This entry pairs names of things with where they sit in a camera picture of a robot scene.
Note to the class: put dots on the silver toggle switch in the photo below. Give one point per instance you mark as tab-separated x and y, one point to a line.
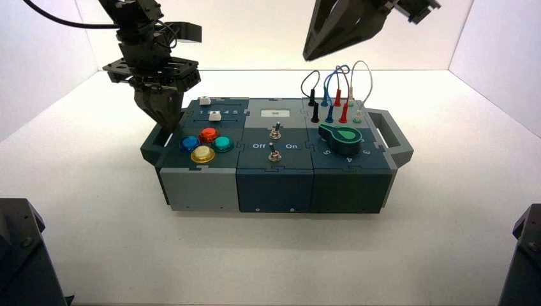
275	133
274	156

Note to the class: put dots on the small white display panel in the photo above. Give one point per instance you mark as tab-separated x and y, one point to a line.
275	113

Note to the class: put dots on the blue push button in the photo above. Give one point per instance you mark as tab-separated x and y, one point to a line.
190	144

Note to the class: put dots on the white slider knob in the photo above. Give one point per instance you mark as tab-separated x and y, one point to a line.
215	115
205	100

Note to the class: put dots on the dark left arm base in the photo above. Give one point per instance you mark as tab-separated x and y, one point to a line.
25	262

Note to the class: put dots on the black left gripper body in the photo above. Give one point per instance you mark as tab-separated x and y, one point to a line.
156	72

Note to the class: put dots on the blue grey control box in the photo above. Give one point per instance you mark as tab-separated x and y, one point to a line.
274	190

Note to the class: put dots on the dark right arm base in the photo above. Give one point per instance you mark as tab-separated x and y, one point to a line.
524	262

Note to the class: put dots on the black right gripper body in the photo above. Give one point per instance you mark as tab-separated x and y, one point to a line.
418	9

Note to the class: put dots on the yellow push button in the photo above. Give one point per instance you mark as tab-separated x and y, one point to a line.
203	154

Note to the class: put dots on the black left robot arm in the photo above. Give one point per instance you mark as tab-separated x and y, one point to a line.
135	19

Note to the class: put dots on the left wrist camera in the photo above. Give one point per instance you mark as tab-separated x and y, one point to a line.
188	31

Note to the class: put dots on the green rotary knob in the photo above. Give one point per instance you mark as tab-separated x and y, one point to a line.
344	139

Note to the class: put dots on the red push button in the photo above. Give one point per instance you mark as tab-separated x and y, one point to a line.
208	135

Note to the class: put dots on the green push button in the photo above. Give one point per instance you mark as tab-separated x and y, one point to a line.
222	144

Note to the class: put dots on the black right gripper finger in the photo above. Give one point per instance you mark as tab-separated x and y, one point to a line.
315	40
363	36

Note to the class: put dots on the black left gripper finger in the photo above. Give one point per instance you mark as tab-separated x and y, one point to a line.
154	105
176	105

